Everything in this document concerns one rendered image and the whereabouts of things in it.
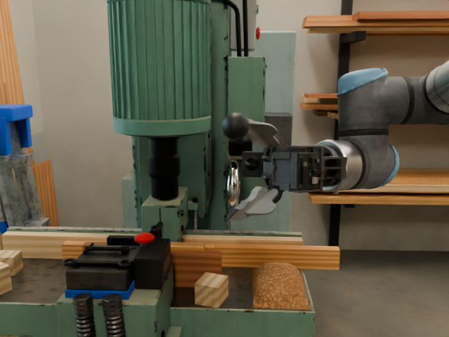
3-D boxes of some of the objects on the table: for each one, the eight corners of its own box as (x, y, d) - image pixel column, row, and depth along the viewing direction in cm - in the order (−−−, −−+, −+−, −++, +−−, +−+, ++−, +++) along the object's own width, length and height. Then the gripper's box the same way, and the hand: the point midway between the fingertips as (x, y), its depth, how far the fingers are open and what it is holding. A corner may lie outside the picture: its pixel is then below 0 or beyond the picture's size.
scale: (30, 229, 89) (30, 228, 89) (33, 227, 91) (33, 226, 91) (276, 233, 87) (276, 233, 87) (276, 231, 88) (276, 231, 88)
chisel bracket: (141, 249, 80) (140, 204, 78) (158, 224, 94) (156, 185, 92) (182, 250, 80) (181, 205, 78) (192, 225, 94) (191, 186, 92)
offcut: (218, 309, 69) (218, 287, 69) (194, 304, 71) (194, 283, 70) (228, 295, 74) (228, 275, 73) (206, 291, 75) (206, 271, 74)
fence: (9, 253, 91) (6, 229, 90) (13, 251, 92) (10, 225, 91) (301, 260, 88) (302, 234, 86) (300, 257, 89) (301, 231, 88)
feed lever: (230, 155, 102) (214, 160, 55) (230, 129, 101) (214, 111, 54) (251, 156, 102) (254, 161, 55) (252, 129, 101) (255, 111, 54)
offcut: (15, 276, 81) (13, 257, 80) (-7, 276, 81) (-9, 257, 80) (23, 267, 84) (21, 249, 83) (3, 267, 84) (1, 249, 83)
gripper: (349, 106, 71) (257, 97, 59) (346, 227, 72) (255, 242, 61) (309, 109, 78) (220, 102, 66) (307, 219, 79) (218, 232, 67)
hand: (224, 168), depth 66 cm, fingers open, 14 cm apart
